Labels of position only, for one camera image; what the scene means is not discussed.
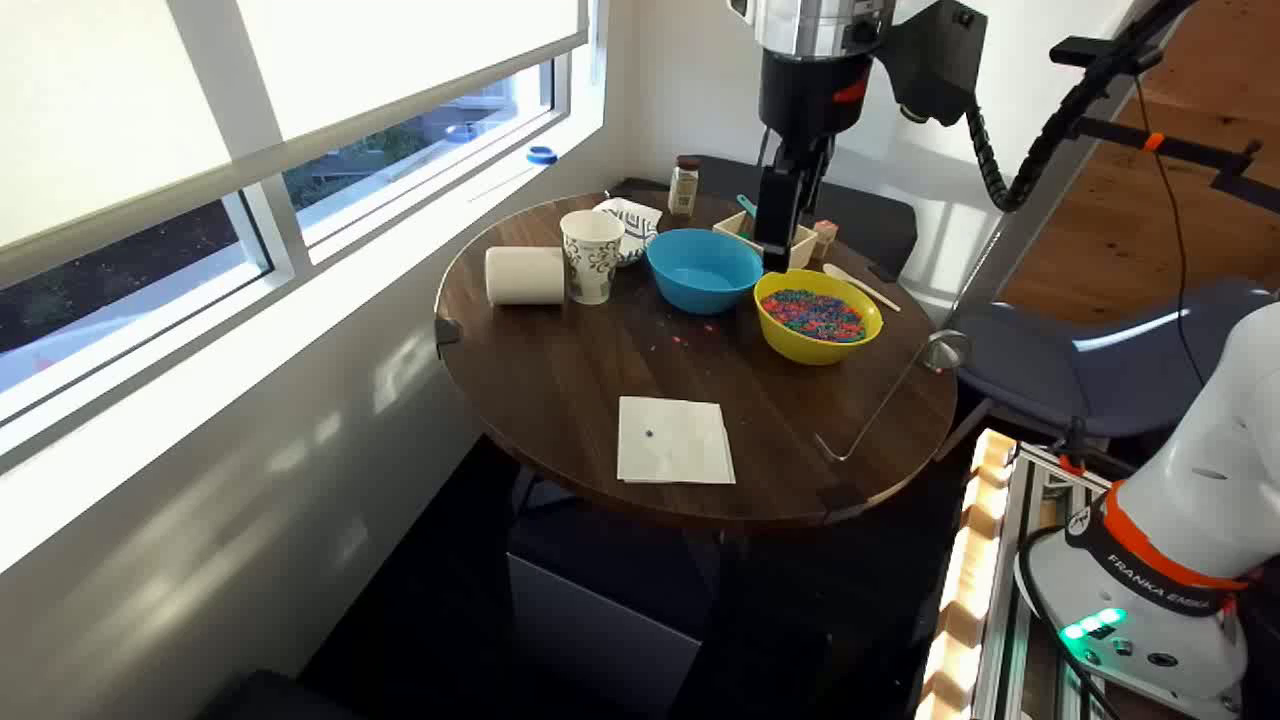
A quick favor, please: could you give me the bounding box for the grey cabinet under table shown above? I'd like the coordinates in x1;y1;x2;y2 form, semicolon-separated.
501;462;714;720

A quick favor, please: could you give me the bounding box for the white framed window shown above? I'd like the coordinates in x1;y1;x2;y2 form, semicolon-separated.
0;0;607;462

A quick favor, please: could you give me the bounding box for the large wooden spoon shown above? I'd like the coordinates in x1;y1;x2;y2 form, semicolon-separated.
822;259;905;316

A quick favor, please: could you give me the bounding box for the glass jar brown lid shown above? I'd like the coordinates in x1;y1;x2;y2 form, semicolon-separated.
664;154;703;221

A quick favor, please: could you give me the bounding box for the aluminium frame with wood blocks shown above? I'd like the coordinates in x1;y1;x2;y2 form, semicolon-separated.
918;423;1113;720

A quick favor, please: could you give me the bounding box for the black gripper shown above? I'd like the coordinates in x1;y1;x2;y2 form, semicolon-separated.
752;47;882;259

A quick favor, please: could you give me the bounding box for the small wooden toy block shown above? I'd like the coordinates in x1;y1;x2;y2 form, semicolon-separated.
805;214;845;265

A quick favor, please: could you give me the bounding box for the silver metal ladle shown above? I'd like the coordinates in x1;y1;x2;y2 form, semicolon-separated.
814;324;967;466

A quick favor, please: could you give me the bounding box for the blue bowl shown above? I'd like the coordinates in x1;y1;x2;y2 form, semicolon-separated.
646;222;770;321

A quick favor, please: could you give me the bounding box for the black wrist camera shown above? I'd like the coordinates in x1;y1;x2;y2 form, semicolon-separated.
876;0;991;133

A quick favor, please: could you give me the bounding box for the yellow bowl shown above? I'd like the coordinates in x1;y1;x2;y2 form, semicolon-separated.
749;269;887;367

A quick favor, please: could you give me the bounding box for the light wooden box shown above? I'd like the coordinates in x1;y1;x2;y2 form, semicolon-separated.
714;202;822;274

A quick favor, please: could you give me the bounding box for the black corrugated cable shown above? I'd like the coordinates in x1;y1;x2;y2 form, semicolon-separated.
959;0;1198;214

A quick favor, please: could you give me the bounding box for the white paper napkin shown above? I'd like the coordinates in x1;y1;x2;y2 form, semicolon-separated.
612;391;741;486

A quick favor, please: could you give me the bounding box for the white paper roll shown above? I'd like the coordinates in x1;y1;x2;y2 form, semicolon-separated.
481;243;570;310

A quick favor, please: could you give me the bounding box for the white mug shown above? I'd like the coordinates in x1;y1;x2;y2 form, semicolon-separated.
555;206;628;310

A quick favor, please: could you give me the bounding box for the black camera on stand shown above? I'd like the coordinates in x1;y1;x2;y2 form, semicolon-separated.
1043;0;1280;214

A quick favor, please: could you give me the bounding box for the colourful pebbles pile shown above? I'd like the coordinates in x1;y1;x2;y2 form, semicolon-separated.
760;285;872;346

